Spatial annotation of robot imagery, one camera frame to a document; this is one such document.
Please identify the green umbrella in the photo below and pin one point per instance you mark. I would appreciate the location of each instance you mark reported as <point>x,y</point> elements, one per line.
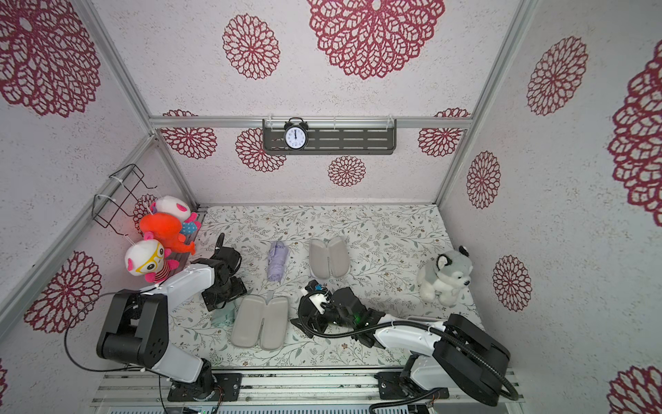
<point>223,317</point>

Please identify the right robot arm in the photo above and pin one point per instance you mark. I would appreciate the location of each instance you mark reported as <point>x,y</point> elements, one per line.
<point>454,351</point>

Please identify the purple folded umbrella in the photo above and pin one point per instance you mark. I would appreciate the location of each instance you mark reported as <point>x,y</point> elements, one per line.
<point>277,257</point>

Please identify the husky plush toy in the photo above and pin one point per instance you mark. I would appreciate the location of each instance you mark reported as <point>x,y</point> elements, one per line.
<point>445,277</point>

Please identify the black wire rack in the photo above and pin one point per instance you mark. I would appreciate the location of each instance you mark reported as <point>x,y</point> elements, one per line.
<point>123,200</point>

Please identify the black alarm clock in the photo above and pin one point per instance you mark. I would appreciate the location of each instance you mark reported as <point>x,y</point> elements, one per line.
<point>296,133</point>

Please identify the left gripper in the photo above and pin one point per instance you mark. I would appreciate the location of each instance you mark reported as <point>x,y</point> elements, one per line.
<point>212,299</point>

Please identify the white pink plush top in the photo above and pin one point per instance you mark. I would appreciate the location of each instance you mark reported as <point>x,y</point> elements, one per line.
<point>179,209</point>

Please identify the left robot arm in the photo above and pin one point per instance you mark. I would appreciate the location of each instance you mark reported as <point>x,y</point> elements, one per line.
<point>136,329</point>

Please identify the grey wall shelf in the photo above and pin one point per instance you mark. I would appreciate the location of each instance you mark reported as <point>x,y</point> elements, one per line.
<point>336,139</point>

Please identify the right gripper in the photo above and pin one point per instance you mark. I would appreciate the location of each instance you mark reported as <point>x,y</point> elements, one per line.
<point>312,315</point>

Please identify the floral table mat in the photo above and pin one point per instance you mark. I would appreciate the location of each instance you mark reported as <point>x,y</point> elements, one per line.
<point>387,245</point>

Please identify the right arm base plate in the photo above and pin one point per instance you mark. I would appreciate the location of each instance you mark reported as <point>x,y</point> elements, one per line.
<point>393,386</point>

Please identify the white plush with glasses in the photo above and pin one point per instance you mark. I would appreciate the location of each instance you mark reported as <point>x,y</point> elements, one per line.
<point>151,260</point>

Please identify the orange plush toy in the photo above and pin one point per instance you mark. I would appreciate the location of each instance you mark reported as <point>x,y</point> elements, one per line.
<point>166,229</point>

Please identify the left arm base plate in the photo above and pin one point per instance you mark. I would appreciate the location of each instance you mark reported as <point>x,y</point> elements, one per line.
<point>227,387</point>

